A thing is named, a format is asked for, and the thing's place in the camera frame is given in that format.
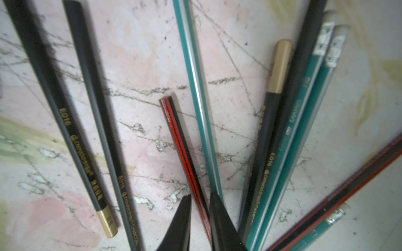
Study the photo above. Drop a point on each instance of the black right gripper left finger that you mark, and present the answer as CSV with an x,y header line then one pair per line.
x,y
177,237

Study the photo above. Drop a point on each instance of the red black striped pencil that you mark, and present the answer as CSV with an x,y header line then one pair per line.
x,y
333,202

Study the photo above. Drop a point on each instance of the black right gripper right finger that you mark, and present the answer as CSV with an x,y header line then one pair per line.
x,y
224,234

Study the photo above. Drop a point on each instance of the green pencil vertical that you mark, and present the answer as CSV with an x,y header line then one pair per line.
x,y
318,231

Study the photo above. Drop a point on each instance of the green striped pencil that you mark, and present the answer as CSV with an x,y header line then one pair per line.
x,y
292,131
318,90

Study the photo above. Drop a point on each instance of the black pencil left pair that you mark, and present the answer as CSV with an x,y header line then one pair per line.
x,y
85,54

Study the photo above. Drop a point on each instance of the black pencil plain end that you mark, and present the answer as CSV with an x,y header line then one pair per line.
x,y
280,96

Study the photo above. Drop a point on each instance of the black pencil gold end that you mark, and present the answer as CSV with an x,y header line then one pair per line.
x,y
36,51

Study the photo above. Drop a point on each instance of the black pencil gold cap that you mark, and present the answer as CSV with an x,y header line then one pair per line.
x,y
272,98

